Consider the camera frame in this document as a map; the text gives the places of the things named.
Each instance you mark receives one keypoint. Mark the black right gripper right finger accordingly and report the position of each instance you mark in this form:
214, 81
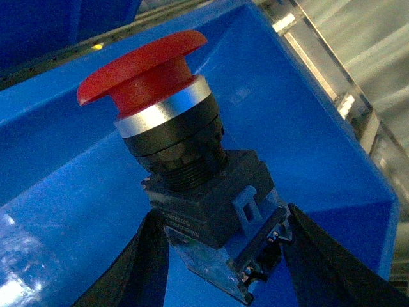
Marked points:
324, 273

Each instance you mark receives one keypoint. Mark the empty blue middle bin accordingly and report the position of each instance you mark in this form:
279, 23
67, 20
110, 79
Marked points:
64, 25

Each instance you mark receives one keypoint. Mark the metal roller rack frame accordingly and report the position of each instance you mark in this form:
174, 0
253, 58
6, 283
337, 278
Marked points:
357, 47

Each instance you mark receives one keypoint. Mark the red mushroom push button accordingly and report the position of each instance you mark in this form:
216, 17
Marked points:
220, 208

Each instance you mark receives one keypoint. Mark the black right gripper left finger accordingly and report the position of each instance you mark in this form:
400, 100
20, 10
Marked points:
138, 276

